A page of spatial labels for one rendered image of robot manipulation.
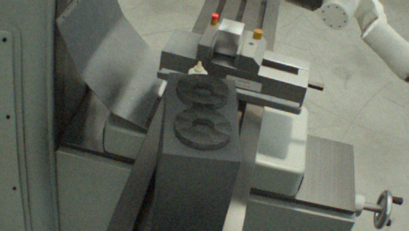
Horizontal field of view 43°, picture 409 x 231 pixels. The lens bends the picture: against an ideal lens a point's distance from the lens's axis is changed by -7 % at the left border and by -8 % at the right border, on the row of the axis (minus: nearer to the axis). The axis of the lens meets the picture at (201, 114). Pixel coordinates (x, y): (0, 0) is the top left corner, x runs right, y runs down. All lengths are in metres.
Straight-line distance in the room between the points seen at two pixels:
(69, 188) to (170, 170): 0.69
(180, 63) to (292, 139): 0.34
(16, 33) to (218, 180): 0.58
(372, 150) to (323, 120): 0.32
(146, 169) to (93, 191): 0.44
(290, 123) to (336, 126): 1.50
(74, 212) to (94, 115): 0.28
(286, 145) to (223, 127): 0.52
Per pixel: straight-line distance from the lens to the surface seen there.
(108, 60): 1.35
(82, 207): 1.54
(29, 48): 1.22
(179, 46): 1.31
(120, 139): 1.34
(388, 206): 1.54
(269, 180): 1.33
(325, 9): 1.10
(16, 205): 1.55
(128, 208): 0.99
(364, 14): 1.19
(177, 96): 0.93
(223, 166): 0.84
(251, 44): 1.30
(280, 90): 1.27
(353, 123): 3.00
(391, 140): 3.00
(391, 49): 1.14
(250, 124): 1.22
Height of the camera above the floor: 1.65
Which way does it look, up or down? 37 degrees down
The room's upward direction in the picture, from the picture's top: 11 degrees clockwise
